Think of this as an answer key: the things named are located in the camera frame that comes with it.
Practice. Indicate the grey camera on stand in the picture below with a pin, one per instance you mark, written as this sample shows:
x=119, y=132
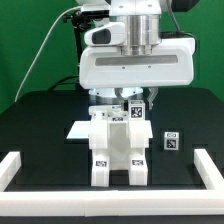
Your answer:
x=95, y=9

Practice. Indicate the white tagged cube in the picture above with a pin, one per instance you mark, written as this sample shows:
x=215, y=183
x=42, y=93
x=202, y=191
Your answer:
x=136, y=109
x=171, y=141

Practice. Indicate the white chair back frame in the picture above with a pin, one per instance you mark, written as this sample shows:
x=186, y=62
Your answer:
x=112, y=114

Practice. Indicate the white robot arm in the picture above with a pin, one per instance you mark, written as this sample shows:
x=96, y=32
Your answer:
x=128, y=50

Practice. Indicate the black camera stand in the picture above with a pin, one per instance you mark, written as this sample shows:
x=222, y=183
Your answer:
x=82, y=22

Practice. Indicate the white chair seat part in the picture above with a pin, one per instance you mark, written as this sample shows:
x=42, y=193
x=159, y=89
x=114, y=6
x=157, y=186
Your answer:
x=119, y=149

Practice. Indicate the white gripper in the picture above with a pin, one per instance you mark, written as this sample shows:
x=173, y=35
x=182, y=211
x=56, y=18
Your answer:
x=103, y=65

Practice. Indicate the white U-shaped border fence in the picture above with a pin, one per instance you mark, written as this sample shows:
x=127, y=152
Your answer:
x=209, y=201

